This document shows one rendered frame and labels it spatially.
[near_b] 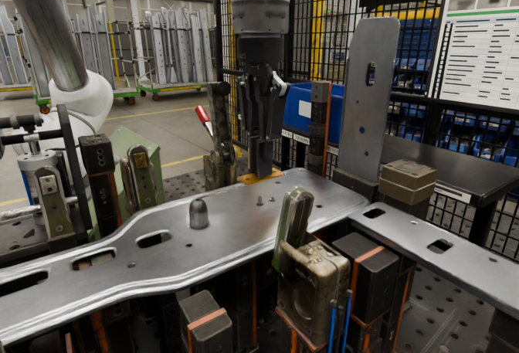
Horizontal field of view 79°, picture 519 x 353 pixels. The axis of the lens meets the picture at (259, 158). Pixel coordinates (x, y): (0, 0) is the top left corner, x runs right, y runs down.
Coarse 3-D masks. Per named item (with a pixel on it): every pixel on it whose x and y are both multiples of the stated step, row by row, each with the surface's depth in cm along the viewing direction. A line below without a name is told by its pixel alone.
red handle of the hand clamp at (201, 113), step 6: (198, 108) 75; (198, 114) 74; (204, 114) 74; (204, 120) 73; (210, 120) 74; (204, 126) 74; (210, 126) 73; (210, 132) 72; (222, 144) 70; (222, 150) 69; (222, 156) 69
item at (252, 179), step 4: (276, 172) 60; (280, 172) 60; (240, 176) 58; (244, 176) 58; (248, 176) 58; (252, 176) 58; (256, 176) 58; (268, 176) 58; (272, 176) 58; (276, 176) 58; (240, 180) 57; (244, 180) 57; (248, 180) 57; (252, 180) 57; (256, 180) 57; (260, 180) 57; (264, 180) 57; (248, 184) 55; (252, 184) 56
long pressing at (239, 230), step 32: (224, 192) 65; (256, 192) 65; (320, 192) 65; (352, 192) 65; (128, 224) 53; (160, 224) 54; (224, 224) 54; (256, 224) 54; (320, 224) 55; (64, 256) 46; (128, 256) 46; (160, 256) 46; (192, 256) 46; (224, 256) 46; (256, 256) 47; (32, 288) 40; (64, 288) 40; (96, 288) 40; (128, 288) 40; (160, 288) 41; (0, 320) 35; (32, 320) 36; (64, 320) 36
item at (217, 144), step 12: (216, 84) 66; (228, 84) 63; (216, 96) 66; (216, 108) 66; (228, 108) 67; (216, 120) 66; (228, 120) 68; (216, 132) 67; (228, 132) 68; (216, 144) 68; (228, 144) 69; (228, 156) 70
